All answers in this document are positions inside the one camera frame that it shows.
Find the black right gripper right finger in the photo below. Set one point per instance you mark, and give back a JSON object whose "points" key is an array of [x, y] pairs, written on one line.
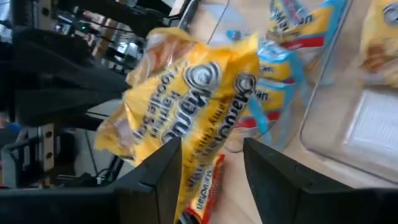
{"points": [[280, 193]]}

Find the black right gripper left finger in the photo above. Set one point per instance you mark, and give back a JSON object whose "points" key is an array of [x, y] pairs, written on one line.
{"points": [[149, 193]]}

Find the yellow Maruchan ramen pack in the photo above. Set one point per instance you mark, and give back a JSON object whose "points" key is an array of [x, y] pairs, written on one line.
{"points": [[248, 56], [161, 93], [381, 40]]}

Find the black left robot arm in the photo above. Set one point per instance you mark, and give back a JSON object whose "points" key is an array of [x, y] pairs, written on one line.
{"points": [[62, 77]]}

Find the red Maruchan ramen pack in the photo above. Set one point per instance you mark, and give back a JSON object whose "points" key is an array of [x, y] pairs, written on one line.
{"points": [[206, 193]]}

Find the clear plastic bin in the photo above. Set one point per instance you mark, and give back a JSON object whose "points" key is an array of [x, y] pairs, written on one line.
{"points": [[211, 18], [329, 130], [317, 81]]}

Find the person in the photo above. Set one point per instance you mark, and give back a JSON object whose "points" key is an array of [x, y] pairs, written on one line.
{"points": [[9, 129]]}

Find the beige perforated bracket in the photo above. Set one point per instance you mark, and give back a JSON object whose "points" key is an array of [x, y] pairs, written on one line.
{"points": [[46, 146]]}

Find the black metal table frame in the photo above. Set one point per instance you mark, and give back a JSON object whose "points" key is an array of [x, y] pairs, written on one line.
{"points": [[124, 12]]}

